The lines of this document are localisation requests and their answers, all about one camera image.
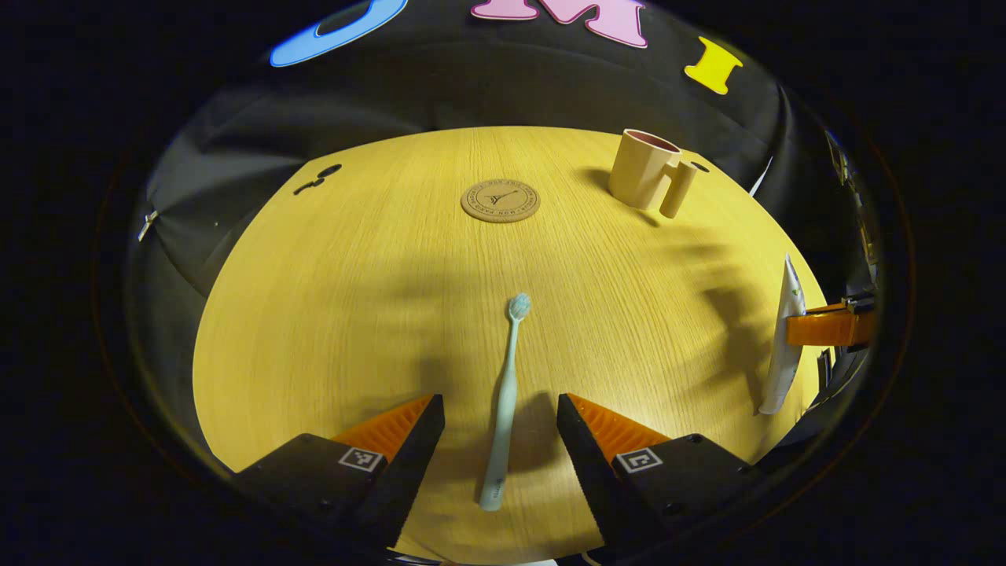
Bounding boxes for beige cup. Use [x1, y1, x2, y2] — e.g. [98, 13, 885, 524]
[608, 128, 699, 219]

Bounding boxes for black backdrop cloth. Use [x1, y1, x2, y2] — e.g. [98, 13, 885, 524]
[126, 0, 881, 441]

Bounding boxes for pale green toothbrush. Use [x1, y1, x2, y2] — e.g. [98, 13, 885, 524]
[478, 292, 533, 513]

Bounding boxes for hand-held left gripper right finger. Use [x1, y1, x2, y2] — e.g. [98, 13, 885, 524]
[556, 393, 767, 555]

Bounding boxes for wooden desktop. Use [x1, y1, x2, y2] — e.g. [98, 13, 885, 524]
[193, 126, 830, 565]

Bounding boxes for round brown coaster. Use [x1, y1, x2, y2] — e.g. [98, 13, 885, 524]
[461, 178, 542, 224]

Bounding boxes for white toothpaste tube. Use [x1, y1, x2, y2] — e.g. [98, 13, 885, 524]
[758, 253, 808, 416]

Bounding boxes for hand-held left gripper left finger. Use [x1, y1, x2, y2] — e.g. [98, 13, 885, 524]
[232, 393, 446, 551]

